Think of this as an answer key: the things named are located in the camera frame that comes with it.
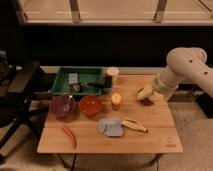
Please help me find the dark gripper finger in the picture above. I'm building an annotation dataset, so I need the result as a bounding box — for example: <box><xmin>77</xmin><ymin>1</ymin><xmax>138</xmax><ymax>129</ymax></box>
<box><xmin>147</xmin><ymin>98</ymin><xmax>154</xmax><ymax>106</ymax></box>
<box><xmin>140</xmin><ymin>99</ymin><xmax>148</xmax><ymax>105</ymax></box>

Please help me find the light blue towel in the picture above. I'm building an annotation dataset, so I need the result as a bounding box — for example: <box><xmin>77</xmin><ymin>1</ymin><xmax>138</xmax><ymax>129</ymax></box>
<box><xmin>98</xmin><ymin>117</ymin><xmax>123</xmax><ymax>137</ymax></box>

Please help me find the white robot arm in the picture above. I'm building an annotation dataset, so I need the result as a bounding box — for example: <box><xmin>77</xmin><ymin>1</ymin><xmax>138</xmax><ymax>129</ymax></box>
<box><xmin>136</xmin><ymin>47</ymin><xmax>213</xmax><ymax>101</ymax></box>

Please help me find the red bowl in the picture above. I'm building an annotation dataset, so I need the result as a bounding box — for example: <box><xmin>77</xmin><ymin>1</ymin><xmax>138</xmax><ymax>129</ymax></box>
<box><xmin>79</xmin><ymin>96</ymin><xmax>102</xmax><ymax>117</ymax></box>

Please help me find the purple bowl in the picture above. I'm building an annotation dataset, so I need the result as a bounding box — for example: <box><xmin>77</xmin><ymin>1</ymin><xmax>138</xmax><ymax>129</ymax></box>
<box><xmin>49</xmin><ymin>96</ymin><xmax>76</xmax><ymax>118</ymax></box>

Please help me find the yellow banana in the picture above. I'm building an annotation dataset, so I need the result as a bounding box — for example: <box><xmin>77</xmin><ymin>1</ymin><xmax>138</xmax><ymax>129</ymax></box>
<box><xmin>122</xmin><ymin>117</ymin><xmax>148</xmax><ymax>133</ymax></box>

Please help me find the cream and black cup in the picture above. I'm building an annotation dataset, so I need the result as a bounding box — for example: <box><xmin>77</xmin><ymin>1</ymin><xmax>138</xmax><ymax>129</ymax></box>
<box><xmin>105</xmin><ymin>67</ymin><xmax>119</xmax><ymax>88</ymax></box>

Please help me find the green plastic tray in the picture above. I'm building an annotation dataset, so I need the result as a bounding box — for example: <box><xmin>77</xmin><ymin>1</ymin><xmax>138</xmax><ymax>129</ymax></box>
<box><xmin>51</xmin><ymin>67</ymin><xmax>112</xmax><ymax>96</ymax></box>

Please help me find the metal spoon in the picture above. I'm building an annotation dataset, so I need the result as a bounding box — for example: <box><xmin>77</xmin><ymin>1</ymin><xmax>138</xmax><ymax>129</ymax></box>
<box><xmin>65</xmin><ymin>95</ymin><xmax>73</xmax><ymax>112</ymax></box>

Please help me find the red chili pepper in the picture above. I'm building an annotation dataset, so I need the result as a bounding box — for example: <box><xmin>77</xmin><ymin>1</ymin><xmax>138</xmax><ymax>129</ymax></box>
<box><xmin>62</xmin><ymin>126</ymin><xmax>77</xmax><ymax>149</ymax></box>

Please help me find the black chair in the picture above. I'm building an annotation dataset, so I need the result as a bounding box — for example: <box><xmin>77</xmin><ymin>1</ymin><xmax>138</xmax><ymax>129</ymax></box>
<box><xmin>0</xmin><ymin>50</ymin><xmax>47</xmax><ymax>150</ymax></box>

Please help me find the black handled brush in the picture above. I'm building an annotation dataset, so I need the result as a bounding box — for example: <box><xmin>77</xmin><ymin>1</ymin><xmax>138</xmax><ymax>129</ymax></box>
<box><xmin>71</xmin><ymin>83</ymin><xmax>104</xmax><ymax>92</ymax></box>

